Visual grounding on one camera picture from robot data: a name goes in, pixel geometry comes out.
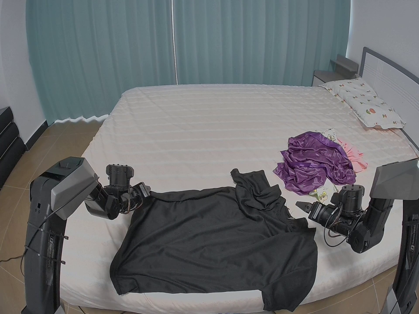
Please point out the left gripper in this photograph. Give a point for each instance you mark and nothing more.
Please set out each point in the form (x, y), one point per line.
(140, 196)

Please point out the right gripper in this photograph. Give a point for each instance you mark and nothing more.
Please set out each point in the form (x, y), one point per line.
(325, 217)

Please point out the black T-shirt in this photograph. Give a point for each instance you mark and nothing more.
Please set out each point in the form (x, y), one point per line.
(196, 234)

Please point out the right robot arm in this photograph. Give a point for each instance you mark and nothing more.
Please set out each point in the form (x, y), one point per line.
(376, 217)

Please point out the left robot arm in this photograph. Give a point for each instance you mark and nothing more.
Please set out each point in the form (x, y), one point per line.
(68, 182)

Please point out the white printed garment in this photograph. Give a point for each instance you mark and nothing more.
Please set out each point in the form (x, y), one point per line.
(322, 195)

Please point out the purple satin garment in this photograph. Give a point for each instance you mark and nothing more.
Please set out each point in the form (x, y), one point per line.
(311, 162)

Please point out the pink garment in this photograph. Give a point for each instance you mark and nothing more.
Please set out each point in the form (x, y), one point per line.
(355, 159)

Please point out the bed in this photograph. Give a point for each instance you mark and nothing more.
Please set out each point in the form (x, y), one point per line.
(196, 126)

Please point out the white printed pillow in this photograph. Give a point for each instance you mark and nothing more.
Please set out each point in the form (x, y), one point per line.
(363, 100)

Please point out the black chest of drawers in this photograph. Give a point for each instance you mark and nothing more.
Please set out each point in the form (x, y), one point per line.
(9, 142)

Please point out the grey bedside table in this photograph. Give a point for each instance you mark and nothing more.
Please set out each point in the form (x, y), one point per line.
(330, 75)

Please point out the blue-green curtain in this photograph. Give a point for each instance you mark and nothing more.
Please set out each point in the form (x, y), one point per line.
(262, 28)
(98, 44)

